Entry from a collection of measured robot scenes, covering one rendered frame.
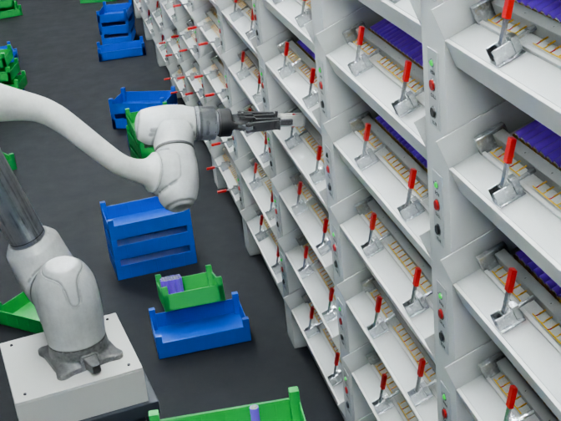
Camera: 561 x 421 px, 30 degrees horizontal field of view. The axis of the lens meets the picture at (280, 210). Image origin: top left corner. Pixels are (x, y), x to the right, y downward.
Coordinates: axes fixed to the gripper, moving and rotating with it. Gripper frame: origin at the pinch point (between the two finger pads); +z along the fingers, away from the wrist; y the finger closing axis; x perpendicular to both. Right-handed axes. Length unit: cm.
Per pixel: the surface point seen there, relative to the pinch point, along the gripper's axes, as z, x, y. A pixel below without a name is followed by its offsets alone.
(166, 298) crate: -29, -72, -43
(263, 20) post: -4.3, 23.0, -18.0
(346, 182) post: 0, 2, 52
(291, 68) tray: -0.6, 14.4, 0.9
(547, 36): -3, 55, 141
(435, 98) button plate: -8, 40, 118
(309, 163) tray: 1.4, -7.0, 15.1
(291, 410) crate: -20, -33, 88
